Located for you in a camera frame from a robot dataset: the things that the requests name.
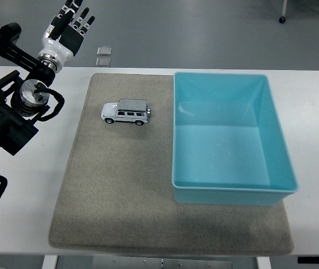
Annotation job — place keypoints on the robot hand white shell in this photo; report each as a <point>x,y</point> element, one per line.
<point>53,47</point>

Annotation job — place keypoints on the white toy car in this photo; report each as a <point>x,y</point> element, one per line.
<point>126,112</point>

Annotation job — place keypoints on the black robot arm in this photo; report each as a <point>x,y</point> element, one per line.
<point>0,126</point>

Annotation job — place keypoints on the blue plastic box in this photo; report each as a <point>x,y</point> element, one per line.
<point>221,151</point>

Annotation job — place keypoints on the grey-brown felt mat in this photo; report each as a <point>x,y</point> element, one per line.
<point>114,182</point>

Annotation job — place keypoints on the white table leg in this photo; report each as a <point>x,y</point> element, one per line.
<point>49,263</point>
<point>263,263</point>

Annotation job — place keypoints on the white cart leg with caster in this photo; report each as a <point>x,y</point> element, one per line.
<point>283,8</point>

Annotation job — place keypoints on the grey metal plate with screws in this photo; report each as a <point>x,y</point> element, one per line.
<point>176,264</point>

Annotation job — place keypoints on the black table control panel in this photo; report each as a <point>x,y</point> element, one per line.
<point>317,260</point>

